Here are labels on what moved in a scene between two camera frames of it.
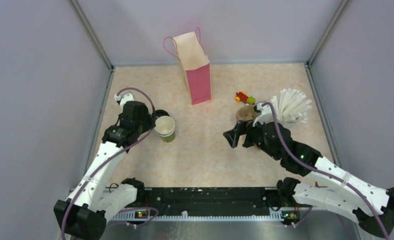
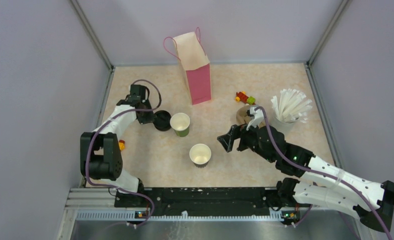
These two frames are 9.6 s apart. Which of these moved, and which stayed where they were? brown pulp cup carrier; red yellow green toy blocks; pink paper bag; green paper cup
Moved: green paper cup
Stayed: red yellow green toy blocks; pink paper bag; brown pulp cup carrier
